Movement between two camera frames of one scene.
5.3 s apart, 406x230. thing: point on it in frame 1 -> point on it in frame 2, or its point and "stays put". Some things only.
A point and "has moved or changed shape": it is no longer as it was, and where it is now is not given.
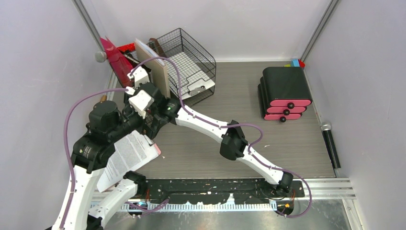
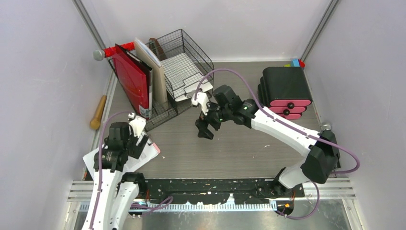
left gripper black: [157, 122] -> [136, 150]
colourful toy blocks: [296, 63] stays put
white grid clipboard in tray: [193, 78] stays put
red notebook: [120, 65] has moved or changed shape
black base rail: [248, 191] stays put
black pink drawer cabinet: [283, 93] stays put
